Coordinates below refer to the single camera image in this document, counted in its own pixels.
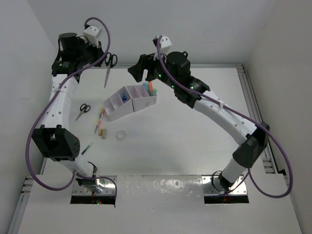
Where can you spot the green black pen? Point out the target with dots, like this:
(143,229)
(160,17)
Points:
(87,148)

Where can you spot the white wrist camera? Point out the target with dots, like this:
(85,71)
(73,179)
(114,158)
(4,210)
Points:
(92,33)
(165,43)

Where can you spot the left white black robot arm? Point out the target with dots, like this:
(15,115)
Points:
(51,132)

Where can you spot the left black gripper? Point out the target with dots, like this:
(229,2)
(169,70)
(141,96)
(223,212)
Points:
(96,51)

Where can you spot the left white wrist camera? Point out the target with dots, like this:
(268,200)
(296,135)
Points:
(92,33)

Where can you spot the white front cover board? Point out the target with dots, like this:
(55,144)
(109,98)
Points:
(157,205)

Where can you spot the white organizer lying tilted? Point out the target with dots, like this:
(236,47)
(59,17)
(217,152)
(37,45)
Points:
(115,108)

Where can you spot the black handled scissors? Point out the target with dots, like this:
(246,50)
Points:
(110,62)
(84,108)

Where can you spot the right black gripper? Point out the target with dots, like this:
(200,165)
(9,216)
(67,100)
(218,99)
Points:
(145,62)

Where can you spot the aluminium frame rail right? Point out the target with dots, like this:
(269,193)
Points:
(253,109)

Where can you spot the white organizer upright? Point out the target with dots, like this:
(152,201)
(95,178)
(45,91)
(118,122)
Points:
(140,97)

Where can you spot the blue marker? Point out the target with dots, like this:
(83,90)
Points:
(145,85)

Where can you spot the white eraser block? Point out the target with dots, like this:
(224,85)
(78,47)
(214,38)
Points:
(104,133)

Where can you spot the metal base plate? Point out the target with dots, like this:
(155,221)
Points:
(99,187)
(237,189)

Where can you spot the yellow eraser block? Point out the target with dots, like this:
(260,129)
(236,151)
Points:
(100,131)

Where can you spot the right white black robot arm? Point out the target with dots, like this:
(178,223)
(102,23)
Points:
(251,140)

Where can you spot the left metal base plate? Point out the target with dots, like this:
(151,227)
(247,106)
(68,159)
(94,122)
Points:
(99,187)

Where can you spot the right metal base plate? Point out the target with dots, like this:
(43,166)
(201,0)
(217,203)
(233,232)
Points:
(237,189)

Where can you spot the aluminium frame rail back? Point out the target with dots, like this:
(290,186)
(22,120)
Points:
(236,66)

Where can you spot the orange pink pens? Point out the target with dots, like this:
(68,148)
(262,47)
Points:
(99,118)

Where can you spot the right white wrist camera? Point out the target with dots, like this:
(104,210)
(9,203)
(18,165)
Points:
(165,43)

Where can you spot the clear tape roll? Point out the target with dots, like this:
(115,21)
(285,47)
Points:
(121,135)

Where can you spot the green marker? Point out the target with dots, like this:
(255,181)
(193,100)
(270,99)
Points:
(154,92)

